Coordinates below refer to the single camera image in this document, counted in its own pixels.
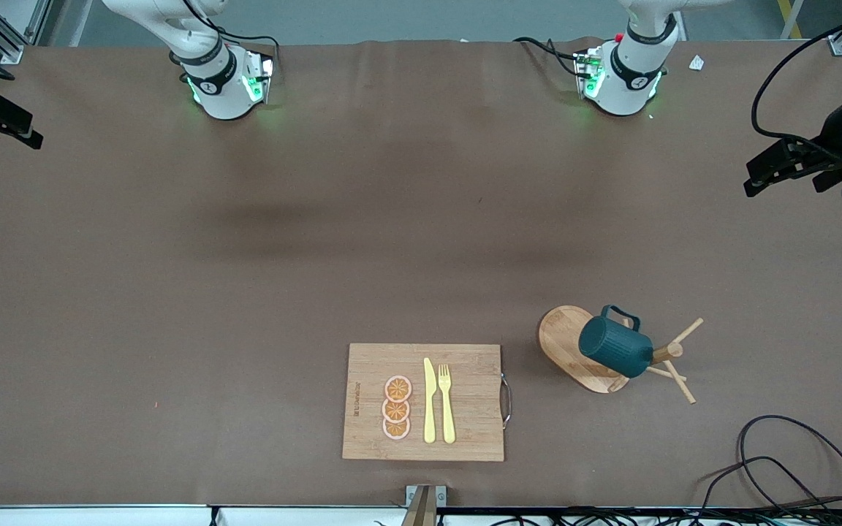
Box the black base cable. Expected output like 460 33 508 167
512 37 584 77
213 29 281 66

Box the wooden cutting board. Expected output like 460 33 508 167
342 343 513 462

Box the yellow plastic knife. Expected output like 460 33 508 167
423 357 437 444

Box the black right base cable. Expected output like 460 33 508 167
213 29 281 66

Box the black left base cable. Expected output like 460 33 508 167
512 37 584 77

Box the yellow plastic fork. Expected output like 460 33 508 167
439 364 457 445

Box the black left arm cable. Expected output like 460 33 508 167
751 7 842 147

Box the brown table cover sheet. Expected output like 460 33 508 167
0 38 842 508

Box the dark green ribbed cup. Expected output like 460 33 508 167
578 305 654 378

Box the looped black floor cable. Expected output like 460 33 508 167
699 415 842 526

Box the metal table edge bracket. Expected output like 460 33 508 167
401 485 447 526

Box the wooden cup rack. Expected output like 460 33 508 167
538 305 704 405

